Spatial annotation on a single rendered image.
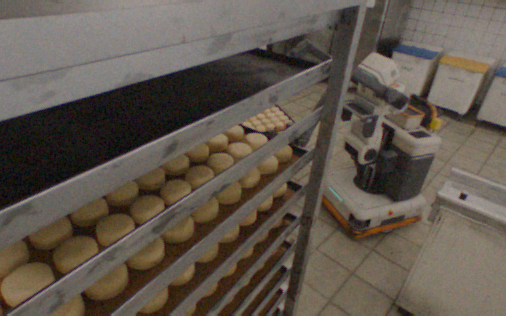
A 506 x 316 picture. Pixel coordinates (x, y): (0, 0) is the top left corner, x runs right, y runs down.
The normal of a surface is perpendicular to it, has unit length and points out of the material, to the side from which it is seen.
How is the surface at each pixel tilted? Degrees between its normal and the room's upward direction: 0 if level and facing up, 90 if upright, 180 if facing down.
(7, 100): 90
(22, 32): 90
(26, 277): 0
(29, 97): 90
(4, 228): 90
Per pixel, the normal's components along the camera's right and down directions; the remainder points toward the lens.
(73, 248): 0.07, -0.84
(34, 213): 0.81, 0.36
